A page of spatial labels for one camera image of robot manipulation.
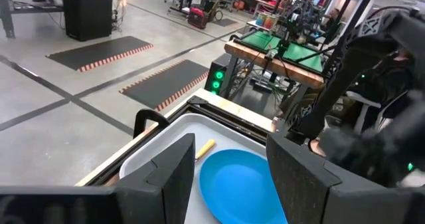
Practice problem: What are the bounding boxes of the green table mat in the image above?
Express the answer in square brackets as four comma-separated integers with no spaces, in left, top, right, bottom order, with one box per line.
[239,29,324,73]

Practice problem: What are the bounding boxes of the metal spoon wooden handle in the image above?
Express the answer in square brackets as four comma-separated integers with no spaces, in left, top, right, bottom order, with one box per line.
[195,138,217,161]

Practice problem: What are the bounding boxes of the black metal table frame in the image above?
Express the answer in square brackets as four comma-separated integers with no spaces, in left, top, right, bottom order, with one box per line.
[75,95,277,187]

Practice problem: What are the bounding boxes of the black rig upright post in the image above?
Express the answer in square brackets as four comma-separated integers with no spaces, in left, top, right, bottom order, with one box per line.
[321,0,381,76]

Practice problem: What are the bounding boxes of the black floor mat striped edge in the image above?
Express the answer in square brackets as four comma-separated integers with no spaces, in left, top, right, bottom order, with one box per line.
[45,35,155,73]
[118,58,211,112]

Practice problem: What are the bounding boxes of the colourful container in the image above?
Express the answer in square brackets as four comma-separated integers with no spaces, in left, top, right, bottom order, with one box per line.
[254,12,280,31]

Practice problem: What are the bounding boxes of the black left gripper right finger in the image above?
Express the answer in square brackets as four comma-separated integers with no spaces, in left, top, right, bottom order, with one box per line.
[266,132,343,224]

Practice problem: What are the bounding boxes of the black computer tower green lights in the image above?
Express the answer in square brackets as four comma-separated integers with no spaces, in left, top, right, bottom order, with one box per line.
[203,53,234,96]

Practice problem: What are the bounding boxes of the black clamp handle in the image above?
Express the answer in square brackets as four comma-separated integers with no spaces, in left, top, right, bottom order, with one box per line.
[132,108,171,140]

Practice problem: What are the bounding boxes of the blue round plate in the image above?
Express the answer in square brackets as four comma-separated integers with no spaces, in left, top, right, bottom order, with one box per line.
[199,149,289,224]

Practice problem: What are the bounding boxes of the person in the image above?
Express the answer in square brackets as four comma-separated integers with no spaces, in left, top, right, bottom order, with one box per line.
[323,7,342,33]

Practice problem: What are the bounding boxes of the white chair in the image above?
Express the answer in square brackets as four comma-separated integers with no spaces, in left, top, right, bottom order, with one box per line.
[344,90,410,136]

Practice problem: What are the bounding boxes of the red portable generator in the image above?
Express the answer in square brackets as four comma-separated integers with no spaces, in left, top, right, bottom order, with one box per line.
[187,7,209,30]

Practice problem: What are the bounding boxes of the grey plastic tray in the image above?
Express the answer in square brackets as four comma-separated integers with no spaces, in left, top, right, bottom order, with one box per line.
[118,113,268,224]

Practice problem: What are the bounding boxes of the grey-legged workstation table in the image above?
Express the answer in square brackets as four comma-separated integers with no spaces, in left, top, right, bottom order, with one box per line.
[223,29,329,118]

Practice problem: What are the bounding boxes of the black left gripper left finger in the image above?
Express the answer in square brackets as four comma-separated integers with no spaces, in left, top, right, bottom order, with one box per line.
[115,133,197,224]

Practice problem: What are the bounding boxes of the black speaker box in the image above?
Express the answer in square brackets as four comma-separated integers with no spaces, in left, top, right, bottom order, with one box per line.
[62,0,113,43]

